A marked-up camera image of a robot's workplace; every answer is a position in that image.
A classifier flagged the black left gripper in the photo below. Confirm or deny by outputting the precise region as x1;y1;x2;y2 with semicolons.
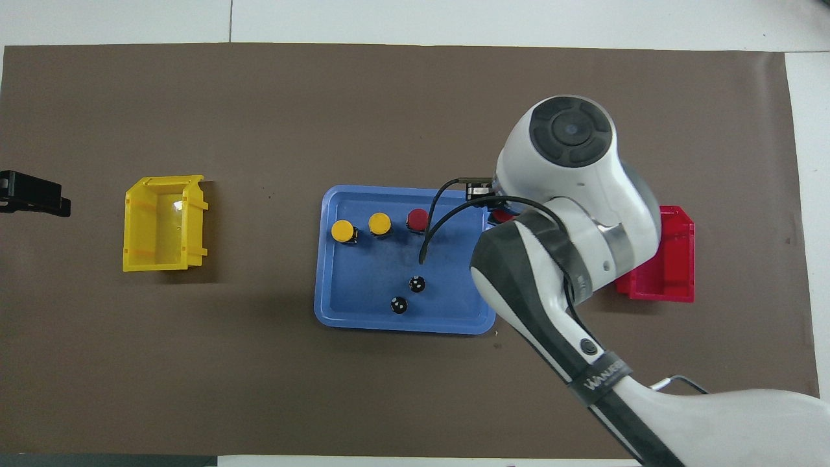
0;170;71;217

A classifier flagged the yellow plastic bin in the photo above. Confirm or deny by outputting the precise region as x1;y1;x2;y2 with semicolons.
123;175;209;272

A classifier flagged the blue plastic tray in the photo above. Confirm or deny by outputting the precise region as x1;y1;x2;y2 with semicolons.
314;185;497;335

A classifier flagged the red plastic bin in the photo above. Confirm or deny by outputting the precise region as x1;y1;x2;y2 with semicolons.
615;205;696;304

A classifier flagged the brown table mat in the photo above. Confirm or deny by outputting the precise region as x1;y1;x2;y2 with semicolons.
0;43;819;458

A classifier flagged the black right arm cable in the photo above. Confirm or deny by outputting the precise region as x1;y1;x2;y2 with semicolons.
418;177;711;395

